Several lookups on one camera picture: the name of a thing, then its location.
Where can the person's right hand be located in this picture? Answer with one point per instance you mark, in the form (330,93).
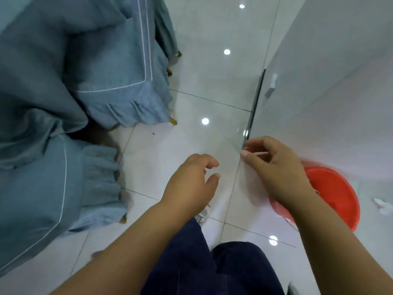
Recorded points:
(282,175)

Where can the person's left hand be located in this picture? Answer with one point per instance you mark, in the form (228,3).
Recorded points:
(187,187)

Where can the person's right thumb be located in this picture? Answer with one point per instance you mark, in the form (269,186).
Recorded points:
(253,164)

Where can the person's left thumb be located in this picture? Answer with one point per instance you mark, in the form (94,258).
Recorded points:
(213,182)

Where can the thin wooden stick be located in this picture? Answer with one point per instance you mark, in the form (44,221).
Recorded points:
(260,153)

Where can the person's left forearm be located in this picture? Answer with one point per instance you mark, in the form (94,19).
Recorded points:
(132,251)

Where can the person's right forearm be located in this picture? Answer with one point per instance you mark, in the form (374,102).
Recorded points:
(337,248)

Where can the grey white shoe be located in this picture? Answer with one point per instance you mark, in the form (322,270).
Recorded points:
(203,215)

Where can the glass door with black edge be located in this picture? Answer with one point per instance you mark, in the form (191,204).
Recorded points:
(255,101)

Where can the red plastic bucket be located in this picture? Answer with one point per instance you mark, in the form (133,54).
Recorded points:
(333,193)

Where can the dark blue trousers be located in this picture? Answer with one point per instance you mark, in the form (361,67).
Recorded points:
(190,267)

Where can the crumpled white tissue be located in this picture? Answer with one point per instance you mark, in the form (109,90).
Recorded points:
(383,207)

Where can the blue fabric covered chair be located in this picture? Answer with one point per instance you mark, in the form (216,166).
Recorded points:
(36,181)
(116,58)

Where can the white wall fitting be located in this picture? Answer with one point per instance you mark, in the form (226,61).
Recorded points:
(273,81)

